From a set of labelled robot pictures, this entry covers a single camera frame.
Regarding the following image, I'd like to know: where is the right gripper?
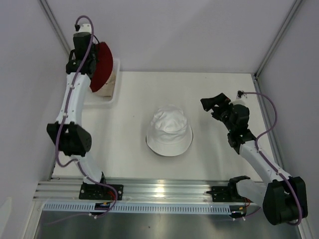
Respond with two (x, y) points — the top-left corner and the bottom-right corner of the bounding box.
(200, 93), (234, 132)

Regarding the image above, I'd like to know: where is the red bucket hat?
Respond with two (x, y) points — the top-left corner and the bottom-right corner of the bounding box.
(90, 42), (114, 93)

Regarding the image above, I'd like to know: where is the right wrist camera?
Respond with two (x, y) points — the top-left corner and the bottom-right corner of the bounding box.
(229, 90), (247, 106)

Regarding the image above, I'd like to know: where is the beige bucket hat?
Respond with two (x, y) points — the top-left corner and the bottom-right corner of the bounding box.
(95, 71), (116, 98)

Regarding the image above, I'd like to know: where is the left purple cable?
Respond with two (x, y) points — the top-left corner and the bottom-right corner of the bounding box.
(48, 15), (118, 222)

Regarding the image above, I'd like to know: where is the white bucket hat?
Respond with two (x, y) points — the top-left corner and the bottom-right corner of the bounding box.
(146, 105), (193, 157)

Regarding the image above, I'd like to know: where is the purple cable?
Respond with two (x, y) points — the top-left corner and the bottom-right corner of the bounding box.
(48, 15), (118, 222)
(243, 91), (306, 225)

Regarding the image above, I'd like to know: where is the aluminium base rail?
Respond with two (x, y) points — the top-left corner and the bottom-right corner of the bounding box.
(32, 177), (269, 203)

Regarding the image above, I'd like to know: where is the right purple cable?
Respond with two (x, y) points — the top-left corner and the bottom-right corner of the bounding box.
(243, 91), (306, 225)

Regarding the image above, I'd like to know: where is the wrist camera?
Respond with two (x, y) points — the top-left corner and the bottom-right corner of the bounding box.
(229, 90), (247, 106)
(75, 23), (92, 34)

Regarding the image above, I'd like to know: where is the left aluminium frame post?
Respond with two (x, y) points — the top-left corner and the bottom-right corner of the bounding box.
(37, 0), (71, 57)

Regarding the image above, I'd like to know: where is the white slotted cable duct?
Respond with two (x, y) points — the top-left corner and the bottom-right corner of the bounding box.
(43, 202), (232, 215)

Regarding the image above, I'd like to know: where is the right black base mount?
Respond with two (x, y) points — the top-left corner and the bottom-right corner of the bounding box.
(205, 186), (236, 203)

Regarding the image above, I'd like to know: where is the white plastic basket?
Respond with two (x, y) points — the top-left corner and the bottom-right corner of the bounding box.
(84, 58), (121, 109)

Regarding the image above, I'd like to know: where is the aluminium frame post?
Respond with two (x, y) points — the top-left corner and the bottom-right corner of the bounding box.
(254, 0), (306, 80)
(37, 0), (71, 57)

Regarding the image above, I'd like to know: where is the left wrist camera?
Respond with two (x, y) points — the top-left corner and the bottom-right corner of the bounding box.
(75, 23), (92, 34)

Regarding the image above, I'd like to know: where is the right table edge rail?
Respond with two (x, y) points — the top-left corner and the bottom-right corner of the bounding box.
(253, 76), (290, 184)

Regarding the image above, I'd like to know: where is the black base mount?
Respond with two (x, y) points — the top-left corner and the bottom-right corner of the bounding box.
(205, 186), (236, 203)
(79, 183), (116, 201)

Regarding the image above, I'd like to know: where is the right aluminium frame post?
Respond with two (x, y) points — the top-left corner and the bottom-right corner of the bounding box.
(254, 0), (306, 80)

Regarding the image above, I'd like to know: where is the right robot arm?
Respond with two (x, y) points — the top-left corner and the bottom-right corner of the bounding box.
(200, 91), (308, 226)

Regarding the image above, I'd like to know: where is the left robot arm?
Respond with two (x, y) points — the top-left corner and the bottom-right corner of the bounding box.
(46, 32), (108, 200)

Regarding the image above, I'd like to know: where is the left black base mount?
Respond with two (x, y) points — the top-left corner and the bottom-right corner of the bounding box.
(79, 183), (116, 201)

